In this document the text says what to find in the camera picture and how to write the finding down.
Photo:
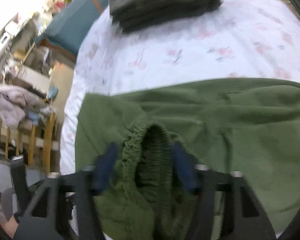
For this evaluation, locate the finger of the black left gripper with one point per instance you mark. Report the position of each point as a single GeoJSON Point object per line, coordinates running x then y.
{"type": "Point", "coordinates": [18, 174]}

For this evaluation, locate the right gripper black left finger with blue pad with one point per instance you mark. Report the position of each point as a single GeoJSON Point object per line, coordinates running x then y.
{"type": "Point", "coordinates": [46, 216]}

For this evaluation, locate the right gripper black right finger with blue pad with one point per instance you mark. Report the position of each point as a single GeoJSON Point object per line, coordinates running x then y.
{"type": "Point", "coordinates": [243, 216]}

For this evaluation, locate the green pants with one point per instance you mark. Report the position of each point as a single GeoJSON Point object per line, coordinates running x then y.
{"type": "Point", "coordinates": [248, 125]}

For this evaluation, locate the person's left hand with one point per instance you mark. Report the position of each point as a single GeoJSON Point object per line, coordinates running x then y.
{"type": "Point", "coordinates": [10, 227]}

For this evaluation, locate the pink clothes pile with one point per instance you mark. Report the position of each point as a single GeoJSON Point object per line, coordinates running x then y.
{"type": "Point", "coordinates": [15, 101]}

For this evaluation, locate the teal mattress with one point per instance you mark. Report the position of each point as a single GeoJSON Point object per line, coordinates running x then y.
{"type": "Point", "coordinates": [69, 28]}

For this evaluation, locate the white floral bed sheet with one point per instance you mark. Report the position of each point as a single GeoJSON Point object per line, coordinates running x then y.
{"type": "Point", "coordinates": [243, 39]}

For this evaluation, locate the dark grey folded garment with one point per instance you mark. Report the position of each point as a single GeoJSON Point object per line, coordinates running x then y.
{"type": "Point", "coordinates": [132, 15]}

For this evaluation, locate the wooden crib rail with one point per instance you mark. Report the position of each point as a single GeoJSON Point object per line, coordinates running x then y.
{"type": "Point", "coordinates": [37, 143]}

